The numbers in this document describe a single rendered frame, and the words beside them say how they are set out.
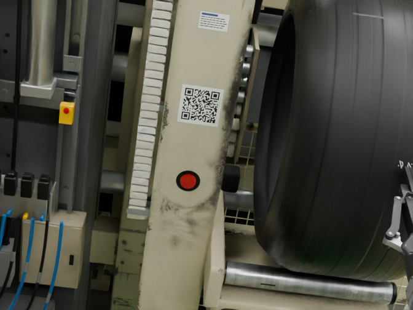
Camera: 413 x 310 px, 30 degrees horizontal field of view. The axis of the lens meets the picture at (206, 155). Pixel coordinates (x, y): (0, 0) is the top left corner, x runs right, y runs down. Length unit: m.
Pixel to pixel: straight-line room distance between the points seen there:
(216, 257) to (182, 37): 0.42
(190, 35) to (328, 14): 0.24
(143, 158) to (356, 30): 0.47
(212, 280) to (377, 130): 0.44
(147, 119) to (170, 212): 0.20
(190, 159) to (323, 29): 0.36
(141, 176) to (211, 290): 0.25
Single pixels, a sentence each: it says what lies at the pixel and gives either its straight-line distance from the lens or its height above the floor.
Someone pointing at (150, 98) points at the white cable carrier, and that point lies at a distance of 1.40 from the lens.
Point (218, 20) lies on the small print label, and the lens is 1.33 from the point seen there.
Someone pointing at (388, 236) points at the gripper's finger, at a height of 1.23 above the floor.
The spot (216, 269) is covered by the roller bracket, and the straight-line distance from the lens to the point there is 1.44.
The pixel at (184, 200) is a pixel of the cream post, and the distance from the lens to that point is 1.49.
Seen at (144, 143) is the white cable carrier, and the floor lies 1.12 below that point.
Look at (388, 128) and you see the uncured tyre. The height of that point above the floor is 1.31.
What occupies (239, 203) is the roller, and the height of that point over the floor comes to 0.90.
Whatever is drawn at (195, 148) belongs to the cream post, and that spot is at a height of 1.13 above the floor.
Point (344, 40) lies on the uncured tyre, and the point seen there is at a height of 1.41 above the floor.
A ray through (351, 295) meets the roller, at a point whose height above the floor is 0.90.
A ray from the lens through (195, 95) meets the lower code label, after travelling 1.38.
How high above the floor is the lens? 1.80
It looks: 28 degrees down
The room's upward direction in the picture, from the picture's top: 10 degrees clockwise
